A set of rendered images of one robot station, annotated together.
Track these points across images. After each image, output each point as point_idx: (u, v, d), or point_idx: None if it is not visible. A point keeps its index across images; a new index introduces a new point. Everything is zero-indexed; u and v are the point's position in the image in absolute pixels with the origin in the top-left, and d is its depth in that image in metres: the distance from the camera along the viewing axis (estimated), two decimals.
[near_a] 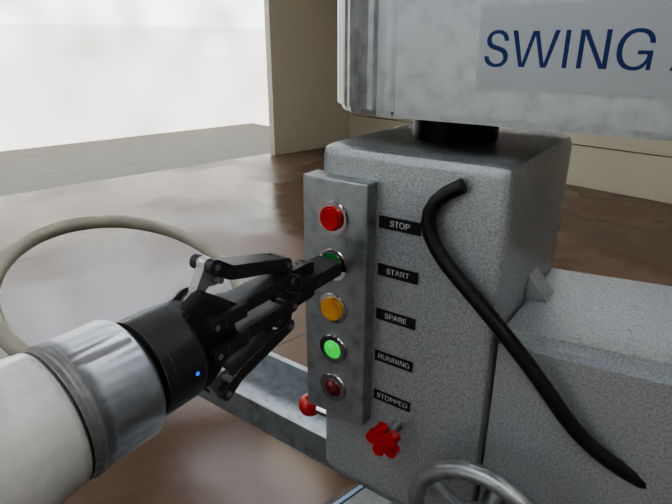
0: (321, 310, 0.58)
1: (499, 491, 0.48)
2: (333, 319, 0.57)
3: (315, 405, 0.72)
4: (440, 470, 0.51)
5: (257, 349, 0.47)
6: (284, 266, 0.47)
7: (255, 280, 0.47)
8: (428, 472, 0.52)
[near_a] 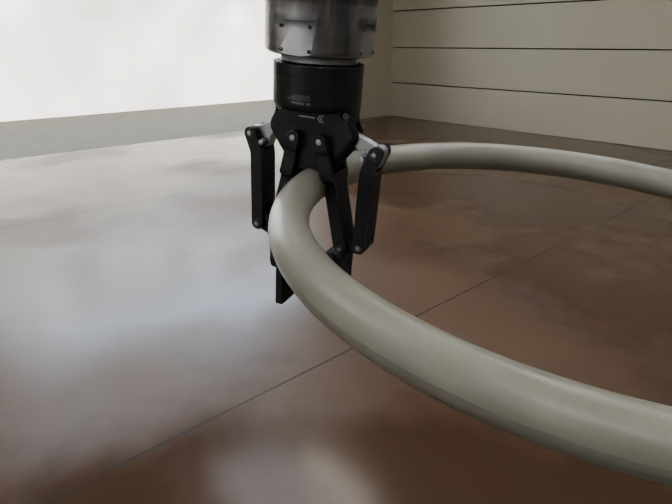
0: None
1: None
2: None
3: None
4: None
5: None
6: (271, 211, 0.53)
7: None
8: None
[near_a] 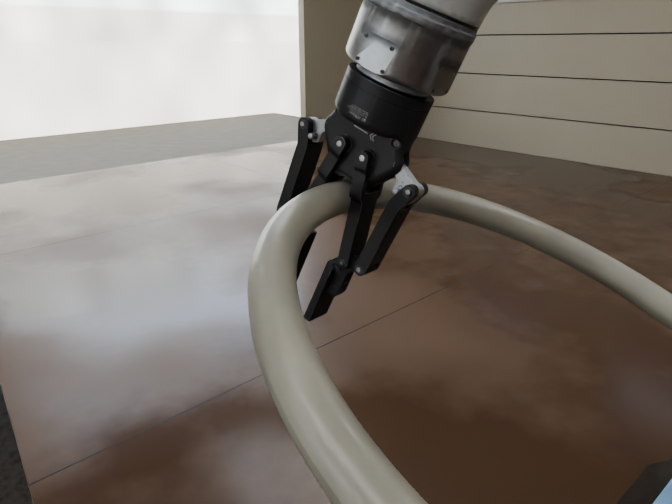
0: None
1: None
2: None
3: None
4: None
5: None
6: None
7: None
8: None
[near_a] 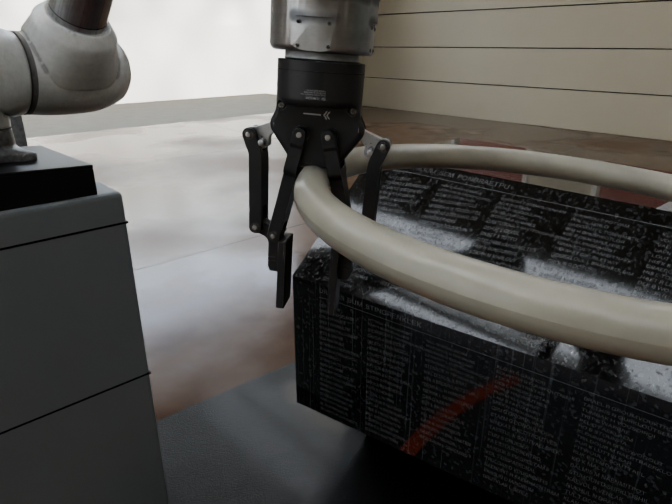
0: None
1: None
2: None
3: None
4: None
5: None
6: (263, 215, 0.52)
7: (276, 204, 0.50)
8: None
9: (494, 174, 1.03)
